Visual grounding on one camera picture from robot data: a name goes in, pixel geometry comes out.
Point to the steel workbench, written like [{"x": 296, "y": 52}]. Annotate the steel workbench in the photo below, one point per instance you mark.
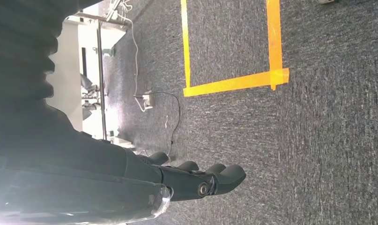
[{"x": 101, "y": 77}]

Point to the small white thread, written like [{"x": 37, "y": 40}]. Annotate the small white thread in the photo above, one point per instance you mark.
[{"x": 166, "y": 121}]

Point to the white floor power socket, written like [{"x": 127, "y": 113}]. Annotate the white floor power socket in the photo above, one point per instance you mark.
[{"x": 148, "y": 100}]

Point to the yellow floor tape square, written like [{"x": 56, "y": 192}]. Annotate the yellow floor tape square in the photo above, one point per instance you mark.
[{"x": 274, "y": 46}]

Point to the white desk panel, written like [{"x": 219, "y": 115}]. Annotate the white desk panel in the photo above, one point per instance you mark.
[{"x": 64, "y": 77}]

